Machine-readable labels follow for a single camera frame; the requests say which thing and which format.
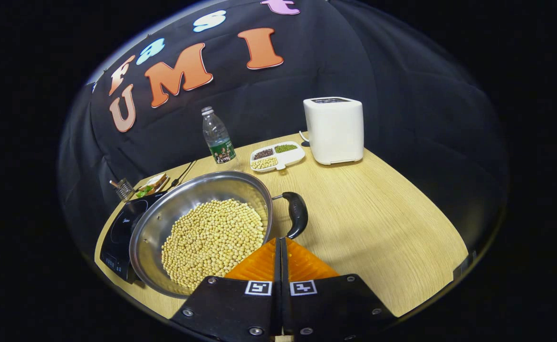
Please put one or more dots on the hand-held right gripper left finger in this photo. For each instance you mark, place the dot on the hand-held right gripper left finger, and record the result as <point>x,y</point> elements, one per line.
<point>240,308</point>

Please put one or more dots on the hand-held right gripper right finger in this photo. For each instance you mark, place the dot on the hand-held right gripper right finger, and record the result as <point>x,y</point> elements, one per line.
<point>326,308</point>

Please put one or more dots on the black induction cooktop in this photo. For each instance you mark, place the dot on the black induction cooktop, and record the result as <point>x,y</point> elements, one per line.
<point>117,237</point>

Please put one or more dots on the pile of soybeans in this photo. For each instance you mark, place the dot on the pile of soybeans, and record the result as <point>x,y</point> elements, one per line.
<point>212,237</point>

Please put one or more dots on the white sandwich plate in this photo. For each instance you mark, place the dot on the white sandwich plate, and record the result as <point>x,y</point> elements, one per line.
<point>165,184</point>

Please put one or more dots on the portion of yellow beans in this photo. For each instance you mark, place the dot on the portion of yellow beans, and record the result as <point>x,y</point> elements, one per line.
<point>264,163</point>

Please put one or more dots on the sandwich with lettuce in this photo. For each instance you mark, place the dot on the sandwich with lettuce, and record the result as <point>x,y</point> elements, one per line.
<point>152,183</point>

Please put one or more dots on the white divided tray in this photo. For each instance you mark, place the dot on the white divided tray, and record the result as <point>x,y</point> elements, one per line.
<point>292,157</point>

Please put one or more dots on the portion of dark red beans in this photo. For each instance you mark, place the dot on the portion of dark red beans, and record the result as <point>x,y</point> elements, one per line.
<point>263,154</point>

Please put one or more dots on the portion of green beans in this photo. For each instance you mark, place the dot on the portion of green beans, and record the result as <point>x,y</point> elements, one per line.
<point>285,148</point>

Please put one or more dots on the clear plastic water bottle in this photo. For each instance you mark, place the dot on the clear plastic water bottle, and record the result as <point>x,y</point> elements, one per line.
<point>219,142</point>

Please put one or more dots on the white toaster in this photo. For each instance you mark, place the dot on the white toaster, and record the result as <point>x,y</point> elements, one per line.
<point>333,133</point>

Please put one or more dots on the black backdrop cloth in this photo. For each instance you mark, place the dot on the black backdrop cloth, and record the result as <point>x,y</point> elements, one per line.
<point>378,71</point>

